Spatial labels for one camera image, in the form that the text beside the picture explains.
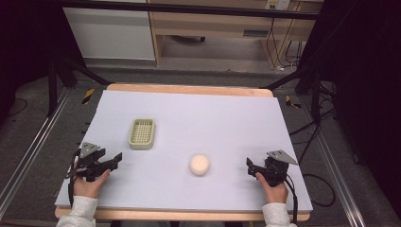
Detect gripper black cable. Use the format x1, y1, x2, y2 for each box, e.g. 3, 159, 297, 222
283, 173, 300, 225
65, 148, 81, 208

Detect black metal stand leg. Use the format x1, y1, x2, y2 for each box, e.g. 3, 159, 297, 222
46, 56, 112, 118
260, 67, 323, 125

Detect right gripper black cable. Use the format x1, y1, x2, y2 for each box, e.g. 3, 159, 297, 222
283, 173, 300, 225

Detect white foam mat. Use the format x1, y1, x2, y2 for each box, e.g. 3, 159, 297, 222
54, 89, 314, 213

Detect person's right hand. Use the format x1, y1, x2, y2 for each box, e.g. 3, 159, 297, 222
254, 171, 289, 205

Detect dark curtain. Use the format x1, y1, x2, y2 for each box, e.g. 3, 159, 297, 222
297, 0, 401, 218
0, 0, 86, 127

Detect wooden table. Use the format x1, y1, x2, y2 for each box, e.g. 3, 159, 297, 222
54, 82, 312, 222

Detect hanging desk cables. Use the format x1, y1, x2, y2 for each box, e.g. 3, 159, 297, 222
266, 17, 304, 71

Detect aluminium floor rail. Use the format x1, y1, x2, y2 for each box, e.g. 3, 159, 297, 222
299, 94, 368, 227
0, 86, 74, 218

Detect yellow black tape marker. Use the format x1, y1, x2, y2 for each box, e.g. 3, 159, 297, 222
81, 87, 96, 105
285, 94, 303, 111

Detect white cabinet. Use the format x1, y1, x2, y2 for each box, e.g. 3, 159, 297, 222
61, 7, 156, 61

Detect round cream soap bar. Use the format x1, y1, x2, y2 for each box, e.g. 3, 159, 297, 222
188, 153, 211, 177

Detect green soap dish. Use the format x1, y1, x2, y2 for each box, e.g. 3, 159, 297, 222
128, 117, 156, 151

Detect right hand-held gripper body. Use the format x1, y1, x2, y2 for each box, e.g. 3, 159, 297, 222
264, 149, 299, 187

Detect wooden desk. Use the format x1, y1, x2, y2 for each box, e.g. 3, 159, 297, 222
147, 0, 320, 69

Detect black floor cable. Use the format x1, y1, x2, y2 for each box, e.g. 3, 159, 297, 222
288, 79, 340, 208

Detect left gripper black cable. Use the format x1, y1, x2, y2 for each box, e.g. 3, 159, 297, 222
65, 148, 81, 208

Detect person's left hand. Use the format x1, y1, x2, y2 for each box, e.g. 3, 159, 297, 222
72, 161, 112, 200

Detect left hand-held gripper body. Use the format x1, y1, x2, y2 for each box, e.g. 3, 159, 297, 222
66, 141, 107, 183

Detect black metal frame bar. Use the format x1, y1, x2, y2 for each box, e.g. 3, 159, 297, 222
59, 0, 320, 21

